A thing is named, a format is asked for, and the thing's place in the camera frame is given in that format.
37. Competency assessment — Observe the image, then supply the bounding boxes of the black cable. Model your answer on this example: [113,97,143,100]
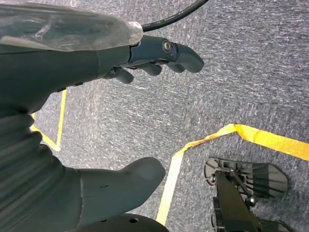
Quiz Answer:
[141,0,210,33]

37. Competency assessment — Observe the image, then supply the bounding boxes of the black robot foot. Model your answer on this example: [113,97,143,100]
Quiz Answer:
[203,157,294,232]

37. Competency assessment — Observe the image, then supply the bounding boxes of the torn yellow floor tape square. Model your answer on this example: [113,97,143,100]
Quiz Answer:
[155,123,309,226]

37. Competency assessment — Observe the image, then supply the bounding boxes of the black round robot joint cover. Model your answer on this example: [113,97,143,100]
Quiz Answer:
[69,213,170,232]

